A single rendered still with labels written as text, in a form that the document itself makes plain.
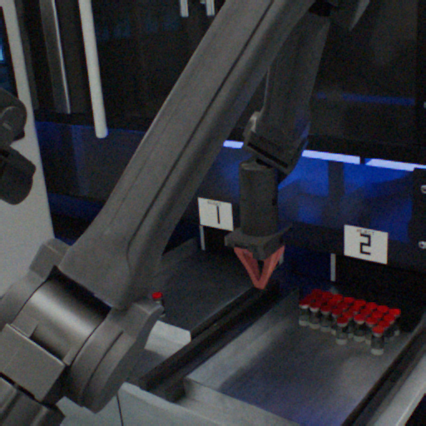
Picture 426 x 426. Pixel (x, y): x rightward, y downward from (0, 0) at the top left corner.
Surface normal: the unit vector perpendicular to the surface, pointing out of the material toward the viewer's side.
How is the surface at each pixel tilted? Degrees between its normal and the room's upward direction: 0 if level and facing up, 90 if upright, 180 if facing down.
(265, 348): 0
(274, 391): 0
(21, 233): 90
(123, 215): 66
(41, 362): 50
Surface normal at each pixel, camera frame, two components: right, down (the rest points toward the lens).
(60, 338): -0.08, -0.19
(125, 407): -0.60, 0.33
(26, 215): 0.84, 0.13
